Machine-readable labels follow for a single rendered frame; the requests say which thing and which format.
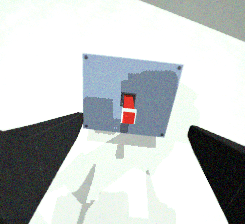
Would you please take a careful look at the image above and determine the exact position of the light blue sloped panel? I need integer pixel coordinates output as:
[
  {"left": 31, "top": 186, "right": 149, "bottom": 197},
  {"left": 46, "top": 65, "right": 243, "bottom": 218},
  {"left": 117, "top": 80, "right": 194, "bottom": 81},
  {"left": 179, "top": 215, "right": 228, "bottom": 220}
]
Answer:
[{"left": 82, "top": 53, "right": 184, "bottom": 138}]

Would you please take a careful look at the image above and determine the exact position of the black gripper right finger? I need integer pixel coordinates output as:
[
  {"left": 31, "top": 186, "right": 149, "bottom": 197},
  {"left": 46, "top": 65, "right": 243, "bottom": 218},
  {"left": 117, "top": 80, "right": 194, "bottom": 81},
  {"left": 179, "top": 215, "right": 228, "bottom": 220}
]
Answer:
[{"left": 187, "top": 125, "right": 245, "bottom": 224}]

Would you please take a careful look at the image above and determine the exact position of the red square peg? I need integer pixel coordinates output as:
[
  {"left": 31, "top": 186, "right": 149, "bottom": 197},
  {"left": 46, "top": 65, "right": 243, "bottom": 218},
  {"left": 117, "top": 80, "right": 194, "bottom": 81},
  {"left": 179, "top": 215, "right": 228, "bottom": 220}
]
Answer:
[{"left": 121, "top": 95, "right": 137, "bottom": 124}]

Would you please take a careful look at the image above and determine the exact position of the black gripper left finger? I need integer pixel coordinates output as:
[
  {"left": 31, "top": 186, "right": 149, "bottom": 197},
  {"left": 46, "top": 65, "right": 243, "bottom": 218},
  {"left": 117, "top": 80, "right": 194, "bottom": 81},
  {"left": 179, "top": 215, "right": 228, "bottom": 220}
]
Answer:
[{"left": 0, "top": 112, "right": 83, "bottom": 224}]

